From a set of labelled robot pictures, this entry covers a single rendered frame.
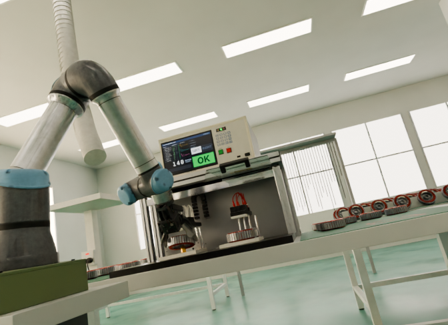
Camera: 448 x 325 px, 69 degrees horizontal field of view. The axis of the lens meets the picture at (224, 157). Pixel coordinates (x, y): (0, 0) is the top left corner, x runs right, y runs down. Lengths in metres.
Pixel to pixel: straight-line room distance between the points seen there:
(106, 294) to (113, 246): 8.18
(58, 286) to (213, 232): 0.91
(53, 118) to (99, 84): 0.17
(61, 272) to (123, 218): 8.07
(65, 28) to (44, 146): 2.36
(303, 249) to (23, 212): 0.73
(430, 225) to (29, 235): 1.01
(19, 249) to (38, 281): 0.10
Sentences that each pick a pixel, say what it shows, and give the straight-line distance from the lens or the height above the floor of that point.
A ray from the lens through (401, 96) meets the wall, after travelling 8.49.
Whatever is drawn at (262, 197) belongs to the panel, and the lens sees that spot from 1.55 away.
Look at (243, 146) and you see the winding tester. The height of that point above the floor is 1.18.
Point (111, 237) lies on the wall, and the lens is 9.06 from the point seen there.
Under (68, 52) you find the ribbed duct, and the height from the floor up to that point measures 2.57.
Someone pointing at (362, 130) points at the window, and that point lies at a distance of 8.08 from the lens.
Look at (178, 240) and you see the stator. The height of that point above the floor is 0.83.
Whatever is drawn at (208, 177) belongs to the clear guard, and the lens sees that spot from 1.21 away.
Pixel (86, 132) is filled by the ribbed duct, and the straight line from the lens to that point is 2.70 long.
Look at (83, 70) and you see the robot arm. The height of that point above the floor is 1.35.
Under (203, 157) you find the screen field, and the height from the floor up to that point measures 1.18.
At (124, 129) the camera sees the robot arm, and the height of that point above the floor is 1.18.
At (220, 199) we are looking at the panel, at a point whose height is 0.99.
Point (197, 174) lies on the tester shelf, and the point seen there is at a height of 1.10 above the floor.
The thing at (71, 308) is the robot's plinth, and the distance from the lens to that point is 0.78.
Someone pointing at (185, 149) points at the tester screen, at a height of 1.24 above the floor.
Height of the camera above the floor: 0.79
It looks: 14 degrees up
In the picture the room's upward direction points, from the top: 12 degrees counter-clockwise
